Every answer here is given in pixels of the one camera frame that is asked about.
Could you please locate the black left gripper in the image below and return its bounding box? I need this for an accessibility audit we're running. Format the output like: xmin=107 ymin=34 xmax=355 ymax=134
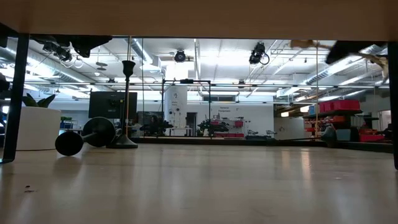
xmin=70 ymin=35 xmax=113 ymax=59

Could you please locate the rack with red bins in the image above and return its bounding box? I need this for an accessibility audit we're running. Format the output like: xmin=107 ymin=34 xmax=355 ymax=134
xmin=303 ymin=98 xmax=393 ymax=144

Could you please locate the black display screen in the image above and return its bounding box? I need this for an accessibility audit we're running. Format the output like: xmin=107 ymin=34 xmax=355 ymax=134
xmin=88 ymin=91 xmax=138 ymax=119

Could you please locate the black ceiling spotlight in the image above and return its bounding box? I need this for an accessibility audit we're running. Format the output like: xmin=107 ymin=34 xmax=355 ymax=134
xmin=248 ymin=42 xmax=270 ymax=66
xmin=174 ymin=49 xmax=187 ymax=63

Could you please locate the white pot with green plant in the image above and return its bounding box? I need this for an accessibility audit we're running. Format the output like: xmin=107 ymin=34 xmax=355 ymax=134
xmin=14 ymin=92 xmax=62 ymax=152

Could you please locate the white pillar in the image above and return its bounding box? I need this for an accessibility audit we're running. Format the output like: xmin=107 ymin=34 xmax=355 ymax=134
xmin=164 ymin=85 xmax=188 ymax=128

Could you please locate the wooden shelf with black legs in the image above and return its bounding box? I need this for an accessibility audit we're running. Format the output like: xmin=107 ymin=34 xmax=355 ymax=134
xmin=0 ymin=0 xmax=398 ymax=171

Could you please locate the black metal stand frame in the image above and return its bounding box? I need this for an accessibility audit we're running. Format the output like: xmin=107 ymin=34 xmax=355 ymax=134
xmin=160 ymin=78 xmax=212 ymax=138

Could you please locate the black aluminium table frame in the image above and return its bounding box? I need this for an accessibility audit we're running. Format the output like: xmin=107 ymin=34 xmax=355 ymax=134
xmin=132 ymin=135 xmax=395 ymax=154

